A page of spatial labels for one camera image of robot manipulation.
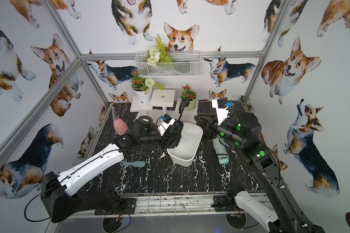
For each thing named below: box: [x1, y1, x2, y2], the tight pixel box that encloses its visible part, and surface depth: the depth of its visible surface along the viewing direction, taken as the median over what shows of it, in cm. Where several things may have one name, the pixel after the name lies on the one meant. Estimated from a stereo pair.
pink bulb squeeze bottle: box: [111, 106, 129, 136], surface depth 98 cm
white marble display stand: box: [129, 88, 198, 125], surface depth 97 cm
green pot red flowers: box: [180, 83, 197, 111], surface depth 90 cm
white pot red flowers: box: [129, 70, 166, 103], surface depth 93 cm
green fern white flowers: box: [144, 33, 173, 68], surface depth 82 cm
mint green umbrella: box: [212, 134, 230, 165], surface depth 92 cm
